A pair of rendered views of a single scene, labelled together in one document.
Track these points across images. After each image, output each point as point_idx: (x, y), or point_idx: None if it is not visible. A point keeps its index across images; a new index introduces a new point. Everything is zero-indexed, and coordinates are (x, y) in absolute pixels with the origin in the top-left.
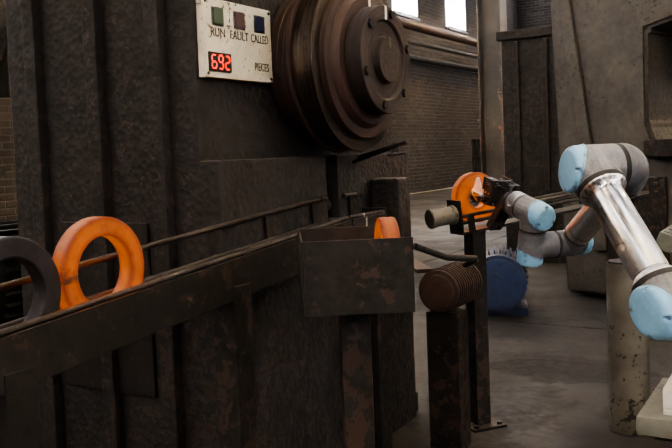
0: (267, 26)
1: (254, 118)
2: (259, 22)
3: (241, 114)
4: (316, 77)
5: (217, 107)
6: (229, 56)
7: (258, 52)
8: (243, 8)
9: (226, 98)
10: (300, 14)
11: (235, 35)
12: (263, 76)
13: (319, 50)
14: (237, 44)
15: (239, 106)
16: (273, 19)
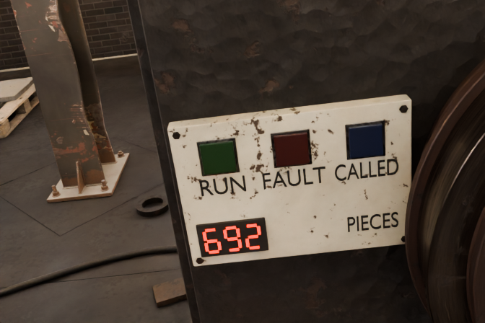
0: (399, 135)
1: (361, 298)
2: (362, 138)
3: (321, 296)
4: (448, 320)
5: (250, 295)
6: (259, 223)
7: (361, 195)
8: (308, 119)
9: (275, 277)
10: (452, 144)
11: (281, 179)
12: (377, 237)
13: (468, 262)
14: (288, 195)
15: (315, 285)
16: (445, 101)
